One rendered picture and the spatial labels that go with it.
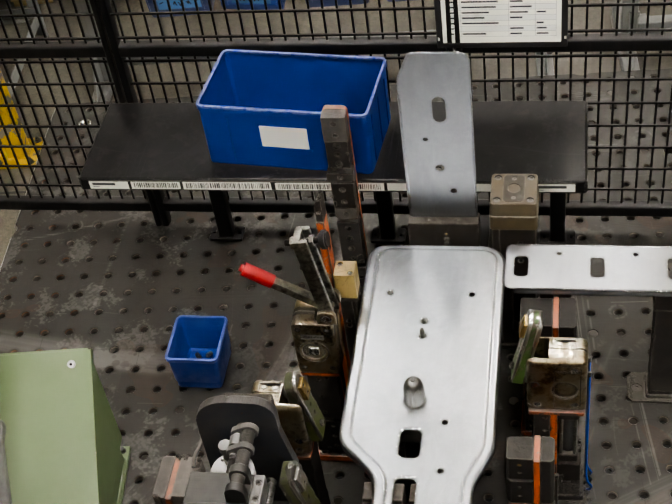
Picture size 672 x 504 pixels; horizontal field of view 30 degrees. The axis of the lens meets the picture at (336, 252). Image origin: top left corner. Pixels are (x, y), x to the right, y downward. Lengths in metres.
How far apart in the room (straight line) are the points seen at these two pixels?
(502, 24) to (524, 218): 0.35
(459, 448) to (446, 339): 0.21
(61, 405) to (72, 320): 0.46
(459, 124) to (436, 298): 0.28
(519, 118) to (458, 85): 0.34
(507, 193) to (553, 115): 0.25
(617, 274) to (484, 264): 0.21
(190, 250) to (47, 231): 0.33
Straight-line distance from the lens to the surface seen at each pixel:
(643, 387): 2.26
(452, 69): 1.92
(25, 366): 2.10
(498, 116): 2.27
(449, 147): 2.02
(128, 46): 2.37
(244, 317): 2.43
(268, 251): 2.54
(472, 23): 2.21
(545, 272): 2.02
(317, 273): 1.84
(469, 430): 1.82
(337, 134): 2.05
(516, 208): 2.06
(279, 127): 2.15
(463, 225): 2.11
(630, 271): 2.03
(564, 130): 2.24
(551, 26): 2.21
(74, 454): 2.08
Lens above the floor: 2.46
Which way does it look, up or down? 44 degrees down
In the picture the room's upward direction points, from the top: 9 degrees counter-clockwise
